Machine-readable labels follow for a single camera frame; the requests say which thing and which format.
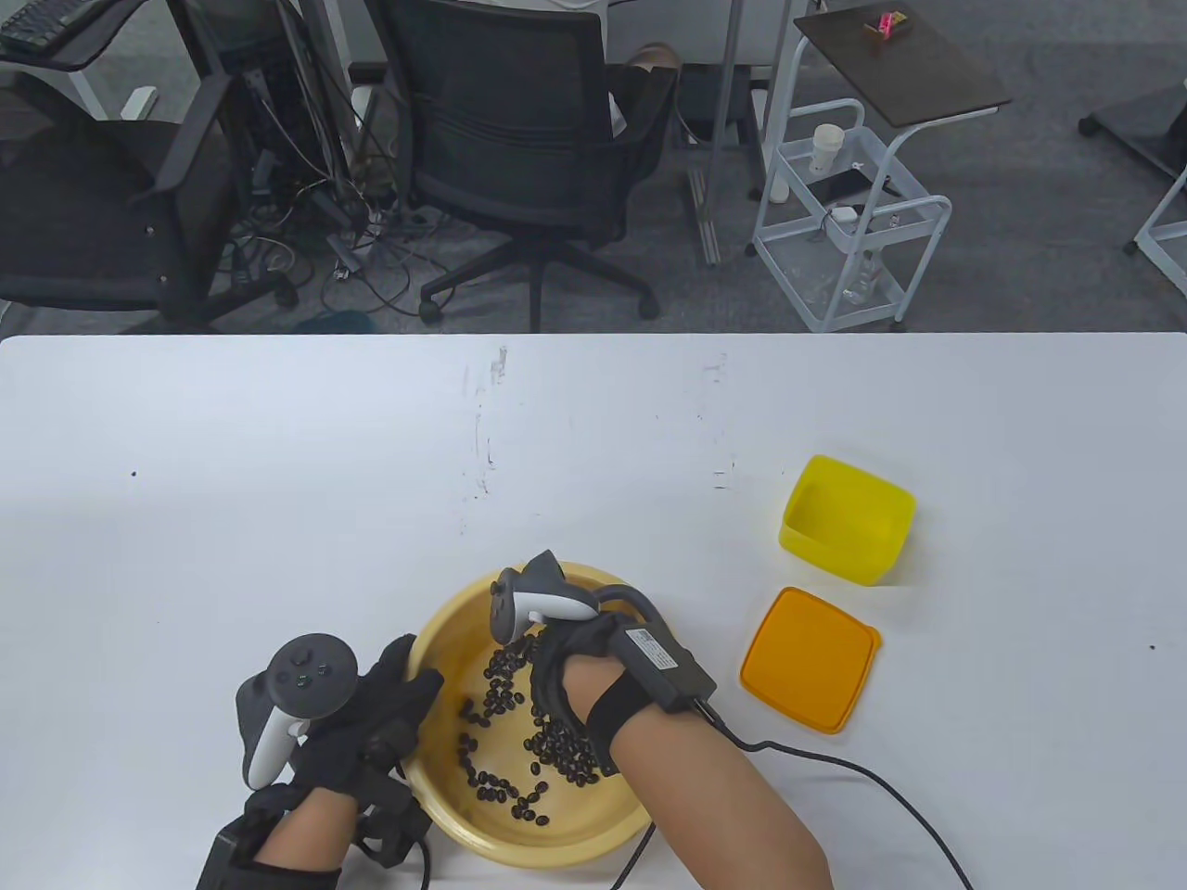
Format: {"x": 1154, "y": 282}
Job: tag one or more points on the person's right hand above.
{"x": 584, "y": 644}

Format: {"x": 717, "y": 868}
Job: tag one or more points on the person's left hand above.
{"x": 371, "y": 732}

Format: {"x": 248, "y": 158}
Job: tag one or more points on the gray hand controller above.
{"x": 311, "y": 672}
{"x": 542, "y": 598}

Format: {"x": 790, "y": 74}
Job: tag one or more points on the pile of coffee beans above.
{"x": 505, "y": 686}

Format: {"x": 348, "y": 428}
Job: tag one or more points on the yellow plastic basin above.
{"x": 454, "y": 612}

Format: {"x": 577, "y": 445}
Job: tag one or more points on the orange plastic lid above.
{"x": 811, "y": 658}

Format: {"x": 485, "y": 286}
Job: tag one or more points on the yellow plastic container box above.
{"x": 839, "y": 528}

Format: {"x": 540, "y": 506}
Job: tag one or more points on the person's left forearm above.
{"x": 306, "y": 834}

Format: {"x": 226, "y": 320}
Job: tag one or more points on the person's right forearm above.
{"x": 714, "y": 807}

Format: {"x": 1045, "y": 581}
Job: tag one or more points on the black right wrist sensor box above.
{"x": 668, "y": 667}

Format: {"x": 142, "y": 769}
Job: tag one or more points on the black wrist sensor box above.
{"x": 668, "y": 667}
{"x": 227, "y": 862}

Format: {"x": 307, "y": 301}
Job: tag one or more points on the black left wrist sensor box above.
{"x": 227, "y": 862}

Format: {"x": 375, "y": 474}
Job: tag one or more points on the teal round object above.
{"x": 334, "y": 323}

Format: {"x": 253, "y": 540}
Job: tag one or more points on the clear plastic bottle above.
{"x": 858, "y": 278}

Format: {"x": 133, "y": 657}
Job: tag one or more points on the white charger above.
{"x": 844, "y": 215}

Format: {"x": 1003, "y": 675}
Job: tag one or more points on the black mesh office chair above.
{"x": 510, "y": 120}

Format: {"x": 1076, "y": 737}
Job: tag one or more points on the black phone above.
{"x": 848, "y": 185}

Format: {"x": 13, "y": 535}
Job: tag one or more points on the white rolling cart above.
{"x": 913, "y": 204}

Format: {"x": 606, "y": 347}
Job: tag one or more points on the white paper cup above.
{"x": 828, "y": 148}

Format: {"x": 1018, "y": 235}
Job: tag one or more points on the black padded office chair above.
{"x": 83, "y": 213}

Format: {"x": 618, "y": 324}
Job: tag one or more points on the black computer tower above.
{"x": 269, "y": 102}

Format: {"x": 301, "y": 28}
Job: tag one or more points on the dark top side table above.
{"x": 899, "y": 69}

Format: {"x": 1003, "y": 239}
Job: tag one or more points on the white power strip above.
{"x": 139, "y": 102}

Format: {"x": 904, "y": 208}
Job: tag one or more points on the small brown holder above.
{"x": 874, "y": 32}

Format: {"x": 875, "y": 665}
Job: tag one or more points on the pink small item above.
{"x": 892, "y": 20}

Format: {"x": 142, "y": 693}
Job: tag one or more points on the gray desk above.
{"x": 93, "y": 42}

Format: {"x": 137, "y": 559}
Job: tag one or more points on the dark rolling platform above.
{"x": 1145, "y": 120}

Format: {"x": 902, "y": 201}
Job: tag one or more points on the black keyboard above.
{"x": 37, "y": 20}

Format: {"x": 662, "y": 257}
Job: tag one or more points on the aluminium post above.
{"x": 719, "y": 139}

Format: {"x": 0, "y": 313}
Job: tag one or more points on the white metal frame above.
{"x": 1159, "y": 218}

